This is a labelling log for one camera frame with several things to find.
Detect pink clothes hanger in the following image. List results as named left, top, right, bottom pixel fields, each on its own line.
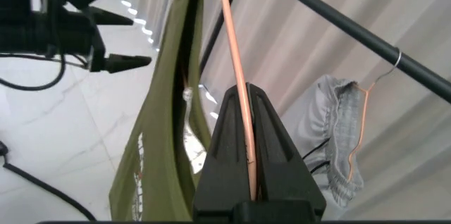
left=194, top=0, right=258, bottom=202
left=347, top=50, right=402, bottom=182

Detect black cable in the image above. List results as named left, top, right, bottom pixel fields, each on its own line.
left=0, top=141, right=98, bottom=222
left=0, top=0, right=89, bottom=92

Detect white curtain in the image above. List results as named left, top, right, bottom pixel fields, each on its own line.
left=105, top=0, right=451, bottom=222

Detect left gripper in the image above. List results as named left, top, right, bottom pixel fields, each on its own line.
left=33, top=5, right=153, bottom=75

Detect pale grey shorts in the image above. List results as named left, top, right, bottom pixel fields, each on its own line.
left=281, top=74, right=366, bottom=222

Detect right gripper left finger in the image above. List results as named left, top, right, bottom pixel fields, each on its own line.
left=192, top=83, right=255, bottom=222

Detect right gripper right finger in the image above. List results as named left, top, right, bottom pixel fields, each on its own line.
left=246, top=82, right=327, bottom=222

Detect black clothes rack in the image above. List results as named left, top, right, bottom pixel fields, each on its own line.
left=199, top=0, right=451, bottom=104

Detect green garment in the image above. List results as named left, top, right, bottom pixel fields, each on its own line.
left=108, top=0, right=212, bottom=222

